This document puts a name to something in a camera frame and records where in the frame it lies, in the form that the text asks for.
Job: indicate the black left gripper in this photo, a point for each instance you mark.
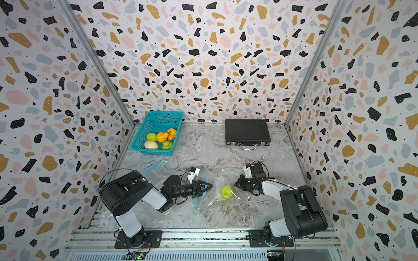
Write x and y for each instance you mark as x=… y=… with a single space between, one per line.
x=197 y=193

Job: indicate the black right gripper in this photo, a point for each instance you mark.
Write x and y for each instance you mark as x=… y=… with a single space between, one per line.
x=239 y=182

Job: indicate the green fruit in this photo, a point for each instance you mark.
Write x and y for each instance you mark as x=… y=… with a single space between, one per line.
x=227 y=192

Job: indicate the clear zip-top bag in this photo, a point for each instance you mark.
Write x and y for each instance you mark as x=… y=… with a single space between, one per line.
x=217 y=212
x=153 y=173

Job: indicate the orange fruit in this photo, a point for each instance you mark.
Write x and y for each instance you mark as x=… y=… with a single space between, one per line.
x=162 y=137
x=172 y=134

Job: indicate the beige fruit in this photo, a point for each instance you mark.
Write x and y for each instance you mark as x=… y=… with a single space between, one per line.
x=151 y=145

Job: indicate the green pear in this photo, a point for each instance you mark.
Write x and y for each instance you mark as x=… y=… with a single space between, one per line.
x=167 y=145
x=152 y=137

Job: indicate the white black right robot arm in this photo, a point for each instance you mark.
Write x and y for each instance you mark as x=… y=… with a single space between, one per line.
x=303 y=215

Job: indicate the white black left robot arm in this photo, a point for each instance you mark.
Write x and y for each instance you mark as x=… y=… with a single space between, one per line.
x=122 y=194

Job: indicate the black ribbed carrying case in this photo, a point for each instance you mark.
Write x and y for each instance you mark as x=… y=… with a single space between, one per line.
x=246 y=132

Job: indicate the teal plastic basket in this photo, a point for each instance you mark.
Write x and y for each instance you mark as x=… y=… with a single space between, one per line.
x=156 y=122

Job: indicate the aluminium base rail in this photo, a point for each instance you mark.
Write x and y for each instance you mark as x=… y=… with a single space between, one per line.
x=204 y=244

